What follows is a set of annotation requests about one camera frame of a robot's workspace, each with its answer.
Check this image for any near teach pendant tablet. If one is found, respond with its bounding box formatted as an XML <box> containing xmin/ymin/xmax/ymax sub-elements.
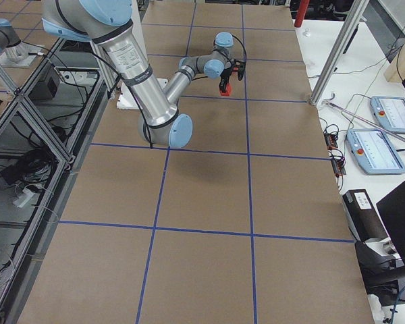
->
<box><xmin>346</xmin><ymin>128</ymin><xmax>405</xmax><ymax>175</ymax></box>

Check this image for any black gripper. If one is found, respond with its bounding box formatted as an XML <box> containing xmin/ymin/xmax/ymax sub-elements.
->
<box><xmin>219</xmin><ymin>59</ymin><xmax>246</xmax><ymax>90</ymax></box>

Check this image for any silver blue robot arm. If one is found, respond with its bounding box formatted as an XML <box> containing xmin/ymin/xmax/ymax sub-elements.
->
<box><xmin>42</xmin><ymin>1</ymin><xmax>246</xmax><ymax>149</ymax></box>

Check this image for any metal rod with hook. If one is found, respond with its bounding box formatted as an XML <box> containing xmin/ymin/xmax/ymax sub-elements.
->
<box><xmin>322</xmin><ymin>99</ymin><xmax>405</xmax><ymax>143</ymax></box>

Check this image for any red cylinder object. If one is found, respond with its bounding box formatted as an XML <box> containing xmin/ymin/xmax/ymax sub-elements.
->
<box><xmin>294</xmin><ymin>0</ymin><xmax>310</xmax><ymax>28</ymax></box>

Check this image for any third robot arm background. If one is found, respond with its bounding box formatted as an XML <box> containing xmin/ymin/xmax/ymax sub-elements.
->
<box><xmin>0</xmin><ymin>18</ymin><xmax>44</xmax><ymax>68</ymax></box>

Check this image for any red block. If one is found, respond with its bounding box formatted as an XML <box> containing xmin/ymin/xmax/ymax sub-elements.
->
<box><xmin>219</xmin><ymin>84</ymin><xmax>232</xmax><ymax>97</ymax></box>

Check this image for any far teach pendant tablet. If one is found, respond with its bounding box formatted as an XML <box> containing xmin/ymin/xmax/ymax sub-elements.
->
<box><xmin>370</xmin><ymin>96</ymin><xmax>405</xmax><ymax>134</ymax></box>

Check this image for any teach pendant tablet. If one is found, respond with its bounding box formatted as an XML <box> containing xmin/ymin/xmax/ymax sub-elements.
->
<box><xmin>370</xmin><ymin>96</ymin><xmax>405</xmax><ymax>134</ymax></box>
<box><xmin>346</xmin><ymin>128</ymin><xmax>405</xmax><ymax>175</ymax></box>

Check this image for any aluminium frame post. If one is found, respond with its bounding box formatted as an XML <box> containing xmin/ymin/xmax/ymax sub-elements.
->
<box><xmin>309</xmin><ymin>0</ymin><xmax>369</xmax><ymax>106</ymax></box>

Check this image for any black computer monitor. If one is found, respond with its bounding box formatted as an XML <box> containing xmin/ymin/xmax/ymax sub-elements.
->
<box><xmin>377</xmin><ymin>180</ymin><xmax>405</xmax><ymax>262</ymax></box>

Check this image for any black box with label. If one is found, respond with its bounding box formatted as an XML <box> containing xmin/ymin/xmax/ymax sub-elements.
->
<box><xmin>342</xmin><ymin>189</ymin><xmax>388</xmax><ymax>242</ymax></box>

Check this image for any aluminium frame cage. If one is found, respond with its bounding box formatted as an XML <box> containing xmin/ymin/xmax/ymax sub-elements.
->
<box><xmin>0</xmin><ymin>27</ymin><xmax>107</xmax><ymax>323</ymax></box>

